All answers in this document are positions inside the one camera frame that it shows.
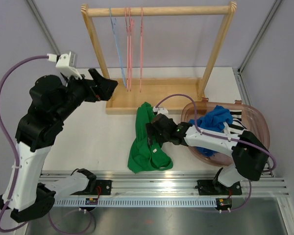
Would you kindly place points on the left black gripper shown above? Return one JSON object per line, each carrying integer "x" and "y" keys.
{"x": 99, "y": 88}

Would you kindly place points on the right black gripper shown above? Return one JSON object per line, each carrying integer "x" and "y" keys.
{"x": 150, "y": 129}

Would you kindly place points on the green tank top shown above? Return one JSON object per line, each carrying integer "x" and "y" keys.
{"x": 142, "y": 156}

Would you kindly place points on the blue tank top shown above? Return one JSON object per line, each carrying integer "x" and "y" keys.
{"x": 215, "y": 119}

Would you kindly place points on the light blue wire hanger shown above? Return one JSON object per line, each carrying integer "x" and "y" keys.
{"x": 115, "y": 33}

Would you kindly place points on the pink hanger of blue top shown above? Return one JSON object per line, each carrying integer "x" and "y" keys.
{"x": 131, "y": 24}

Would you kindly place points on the pink hanger of striped top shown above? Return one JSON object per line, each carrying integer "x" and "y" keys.
{"x": 127, "y": 26}

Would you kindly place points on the black white striped tank top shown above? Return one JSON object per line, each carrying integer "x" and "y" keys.
{"x": 237, "y": 126}

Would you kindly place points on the pink hanger of green top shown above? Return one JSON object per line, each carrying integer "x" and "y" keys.
{"x": 141, "y": 47}

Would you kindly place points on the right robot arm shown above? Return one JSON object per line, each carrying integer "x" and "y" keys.
{"x": 247, "y": 152}

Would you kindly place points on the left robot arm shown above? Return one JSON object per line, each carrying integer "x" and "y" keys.
{"x": 52, "y": 103}

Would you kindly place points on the wooden clothes rack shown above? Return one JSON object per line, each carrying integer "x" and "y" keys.
{"x": 154, "y": 89}

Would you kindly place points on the translucent pink plastic basin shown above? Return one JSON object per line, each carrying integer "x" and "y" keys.
{"x": 252, "y": 119}

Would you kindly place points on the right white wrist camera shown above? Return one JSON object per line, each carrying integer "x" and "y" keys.
{"x": 160, "y": 112}

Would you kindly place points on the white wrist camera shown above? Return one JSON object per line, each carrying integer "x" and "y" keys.
{"x": 160, "y": 112}
{"x": 66, "y": 64}

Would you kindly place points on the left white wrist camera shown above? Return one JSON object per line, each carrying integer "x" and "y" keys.
{"x": 66, "y": 64}

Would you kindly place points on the aluminium mounting rail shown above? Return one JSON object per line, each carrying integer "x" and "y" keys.
{"x": 180, "y": 184}

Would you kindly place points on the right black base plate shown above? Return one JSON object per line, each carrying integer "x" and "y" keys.
{"x": 209, "y": 188}

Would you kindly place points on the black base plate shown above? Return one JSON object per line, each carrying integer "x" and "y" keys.
{"x": 102, "y": 186}
{"x": 209, "y": 188}

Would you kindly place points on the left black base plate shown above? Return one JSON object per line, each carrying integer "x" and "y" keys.
{"x": 102, "y": 186}

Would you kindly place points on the white slotted cable duct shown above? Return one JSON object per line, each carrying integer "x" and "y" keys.
{"x": 113, "y": 202}

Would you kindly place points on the left aluminium frame post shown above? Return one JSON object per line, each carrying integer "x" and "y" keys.
{"x": 42, "y": 26}

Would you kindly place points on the aluminium frame post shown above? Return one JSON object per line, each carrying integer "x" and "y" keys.
{"x": 42, "y": 26}
{"x": 261, "y": 32}

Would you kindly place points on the right aluminium frame post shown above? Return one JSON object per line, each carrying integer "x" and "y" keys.
{"x": 261, "y": 32}

